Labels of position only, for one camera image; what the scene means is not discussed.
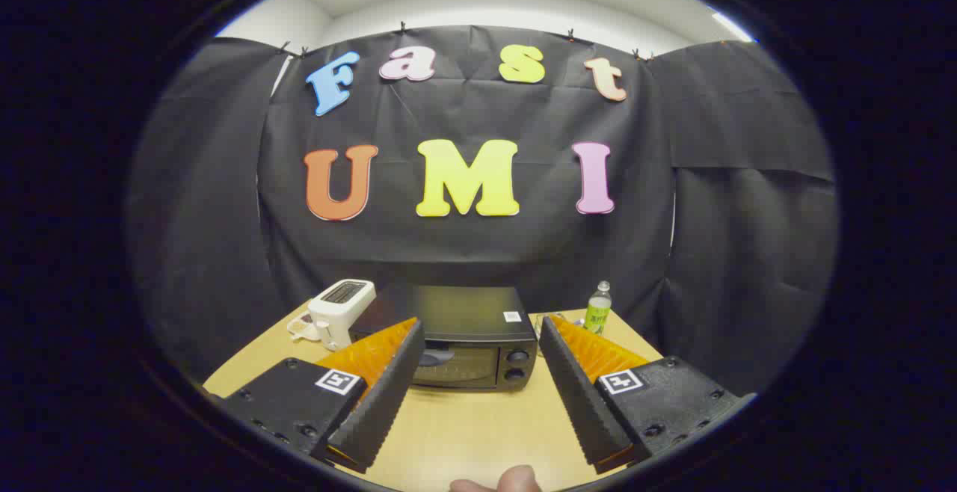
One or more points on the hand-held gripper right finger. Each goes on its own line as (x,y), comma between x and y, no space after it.
(579,395)

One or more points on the white pop-up toaster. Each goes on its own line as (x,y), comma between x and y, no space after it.
(340,309)

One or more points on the black backdrop cloth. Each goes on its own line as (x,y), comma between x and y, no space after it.
(486,253)

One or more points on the green label plastic bottle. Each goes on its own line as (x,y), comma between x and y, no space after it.
(597,314)

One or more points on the black toaster oven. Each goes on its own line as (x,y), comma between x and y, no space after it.
(471,320)

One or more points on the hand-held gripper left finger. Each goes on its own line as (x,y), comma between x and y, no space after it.
(385,395)

